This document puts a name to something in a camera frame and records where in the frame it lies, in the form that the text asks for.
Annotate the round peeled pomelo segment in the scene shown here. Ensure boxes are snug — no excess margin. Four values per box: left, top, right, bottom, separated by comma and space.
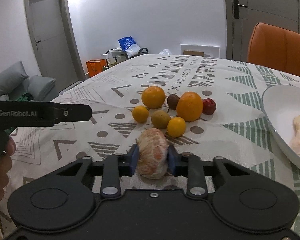
137, 128, 169, 179

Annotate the small tangerine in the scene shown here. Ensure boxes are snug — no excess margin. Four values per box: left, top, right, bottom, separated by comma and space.
132, 106, 149, 123
167, 117, 186, 138

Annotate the brown-green kiwi fruit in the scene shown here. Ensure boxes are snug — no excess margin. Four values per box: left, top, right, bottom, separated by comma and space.
151, 110, 171, 129

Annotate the large orange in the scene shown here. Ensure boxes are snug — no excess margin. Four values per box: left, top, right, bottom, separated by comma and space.
141, 86, 166, 109
176, 92, 203, 122

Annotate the person's left hand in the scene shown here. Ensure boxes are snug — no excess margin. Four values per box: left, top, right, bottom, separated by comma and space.
0, 137, 16, 201

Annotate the grey sofa cushion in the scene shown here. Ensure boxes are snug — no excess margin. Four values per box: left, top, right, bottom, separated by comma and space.
0, 61, 29, 100
27, 75, 59, 102

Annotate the dark passion fruit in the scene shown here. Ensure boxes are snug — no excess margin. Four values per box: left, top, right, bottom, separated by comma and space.
167, 94, 180, 111

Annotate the small red apple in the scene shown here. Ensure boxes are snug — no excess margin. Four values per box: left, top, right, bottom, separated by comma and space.
202, 98, 216, 115

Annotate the patterned white tablecloth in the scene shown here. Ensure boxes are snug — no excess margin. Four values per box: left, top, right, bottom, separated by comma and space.
5, 55, 300, 235

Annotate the grey side door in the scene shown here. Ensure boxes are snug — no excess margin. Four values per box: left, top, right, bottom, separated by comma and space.
24, 0, 85, 92

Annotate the orange gift bag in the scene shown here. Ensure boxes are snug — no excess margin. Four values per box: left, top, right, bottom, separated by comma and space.
86, 59, 107, 77

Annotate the black metal rack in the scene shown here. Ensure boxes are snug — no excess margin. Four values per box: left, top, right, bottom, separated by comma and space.
101, 47, 149, 67

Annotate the clear plastic bag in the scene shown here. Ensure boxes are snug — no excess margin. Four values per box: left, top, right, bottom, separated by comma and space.
158, 49, 172, 56

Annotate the blue white plastic bag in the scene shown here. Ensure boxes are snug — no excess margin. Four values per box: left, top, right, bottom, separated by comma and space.
118, 36, 141, 58

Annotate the white plate with blue rim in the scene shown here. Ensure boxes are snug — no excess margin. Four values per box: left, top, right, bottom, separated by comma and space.
262, 85, 300, 169

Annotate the orange leather chair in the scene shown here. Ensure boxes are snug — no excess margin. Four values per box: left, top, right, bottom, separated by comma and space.
247, 23, 300, 77

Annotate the grey door with lock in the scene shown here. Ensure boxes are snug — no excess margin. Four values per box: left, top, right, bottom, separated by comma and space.
225, 0, 300, 61

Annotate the white foam packaging frame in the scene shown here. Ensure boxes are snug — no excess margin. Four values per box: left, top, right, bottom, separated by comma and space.
180, 44, 220, 58

